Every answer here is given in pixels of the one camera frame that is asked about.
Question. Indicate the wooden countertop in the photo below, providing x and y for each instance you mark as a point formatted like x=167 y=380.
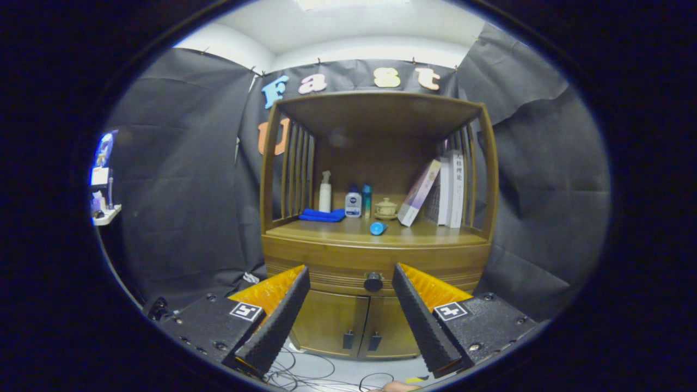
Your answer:
x=337 y=230

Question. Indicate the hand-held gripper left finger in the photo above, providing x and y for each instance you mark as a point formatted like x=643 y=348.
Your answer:
x=279 y=321

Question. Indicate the small white shelf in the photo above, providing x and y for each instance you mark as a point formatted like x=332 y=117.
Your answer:
x=106 y=215

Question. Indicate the blue and white tube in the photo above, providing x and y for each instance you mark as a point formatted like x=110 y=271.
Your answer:
x=377 y=228

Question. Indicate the beige lidded teacup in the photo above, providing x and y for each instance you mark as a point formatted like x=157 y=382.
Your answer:
x=386 y=209

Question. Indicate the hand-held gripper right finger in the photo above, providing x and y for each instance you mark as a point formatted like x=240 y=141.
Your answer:
x=419 y=321

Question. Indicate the black round drawer knob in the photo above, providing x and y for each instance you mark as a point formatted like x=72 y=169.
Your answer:
x=373 y=282

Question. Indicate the computer monitor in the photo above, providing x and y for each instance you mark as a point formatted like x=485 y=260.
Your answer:
x=102 y=149

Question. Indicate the wooden drawer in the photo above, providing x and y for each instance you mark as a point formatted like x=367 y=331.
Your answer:
x=337 y=258

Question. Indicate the blue folded cloth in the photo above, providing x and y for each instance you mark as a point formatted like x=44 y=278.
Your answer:
x=322 y=215

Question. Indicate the wooden cabinet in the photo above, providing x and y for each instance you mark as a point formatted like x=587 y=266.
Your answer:
x=381 y=114

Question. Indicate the white bottle with blue cap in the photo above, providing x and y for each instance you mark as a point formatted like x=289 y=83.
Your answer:
x=353 y=206

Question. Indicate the purple and white book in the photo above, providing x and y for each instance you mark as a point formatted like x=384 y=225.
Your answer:
x=419 y=191

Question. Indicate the grey patterned book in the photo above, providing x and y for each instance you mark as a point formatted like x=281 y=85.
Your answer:
x=438 y=196

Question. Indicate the white pump bottle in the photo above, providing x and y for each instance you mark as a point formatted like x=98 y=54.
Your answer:
x=325 y=196

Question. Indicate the black floor device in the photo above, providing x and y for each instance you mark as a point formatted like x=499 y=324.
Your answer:
x=158 y=309

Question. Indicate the slim teal bottle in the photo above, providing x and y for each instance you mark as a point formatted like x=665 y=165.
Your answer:
x=367 y=200

